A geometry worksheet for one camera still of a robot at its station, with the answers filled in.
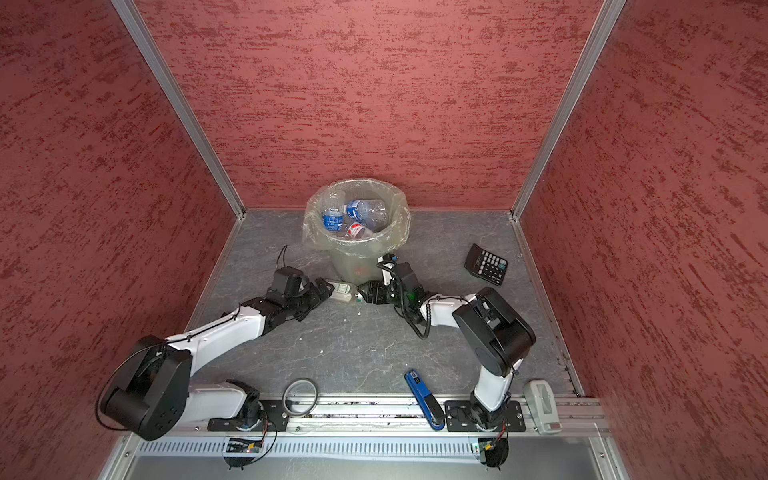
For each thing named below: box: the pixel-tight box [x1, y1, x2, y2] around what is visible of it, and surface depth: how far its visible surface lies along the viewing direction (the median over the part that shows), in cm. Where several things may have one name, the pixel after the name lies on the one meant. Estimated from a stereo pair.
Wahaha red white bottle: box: [345, 222, 373, 239], surface depth 90 cm
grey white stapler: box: [524, 379, 563, 435], surface depth 75 cm
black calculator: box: [464, 243, 508, 286], surface depth 105 cm
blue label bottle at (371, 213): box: [344, 199, 389, 233], surface depth 93 cm
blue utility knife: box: [404, 369, 446, 431], surface depth 75 cm
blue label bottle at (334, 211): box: [322, 190, 346, 232], surface depth 89 cm
